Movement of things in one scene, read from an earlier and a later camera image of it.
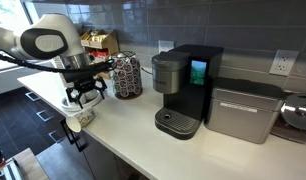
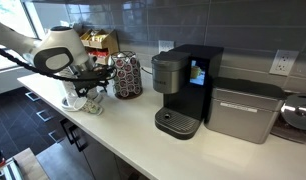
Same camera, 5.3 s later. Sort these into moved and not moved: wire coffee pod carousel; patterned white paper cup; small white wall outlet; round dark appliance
Moved: patterned white paper cup
Not moved: wire coffee pod carousel; round dark appliance; small white wall outlet
